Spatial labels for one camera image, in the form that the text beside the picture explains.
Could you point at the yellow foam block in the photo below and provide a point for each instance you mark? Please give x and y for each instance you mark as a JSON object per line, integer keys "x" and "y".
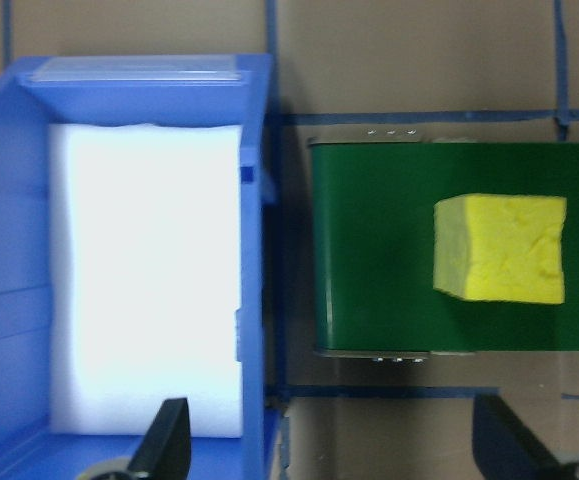
{"x": 514, "y": 250}

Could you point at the white foam pad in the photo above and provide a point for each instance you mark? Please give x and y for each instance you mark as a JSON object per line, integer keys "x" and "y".
{"x": 144, "y": 275}

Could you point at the green conveyor belt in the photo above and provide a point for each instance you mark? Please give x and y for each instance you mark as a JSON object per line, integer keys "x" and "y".
{"x": 369, "y": 225}

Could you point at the blue plastic storage bin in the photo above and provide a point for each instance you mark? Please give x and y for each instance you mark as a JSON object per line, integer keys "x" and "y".
{"x": 9, "y": 225}

